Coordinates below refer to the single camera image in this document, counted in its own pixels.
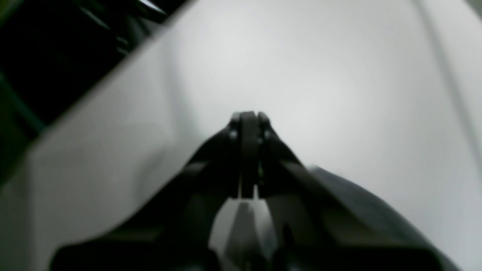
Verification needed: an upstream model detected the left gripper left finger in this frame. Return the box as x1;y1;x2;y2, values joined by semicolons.
49;113;250;271

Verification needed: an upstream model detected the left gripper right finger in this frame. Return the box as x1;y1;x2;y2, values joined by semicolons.
249;112;443;271

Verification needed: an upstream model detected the dark grey t-shirt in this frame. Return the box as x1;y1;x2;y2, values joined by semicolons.
309;166;459;271

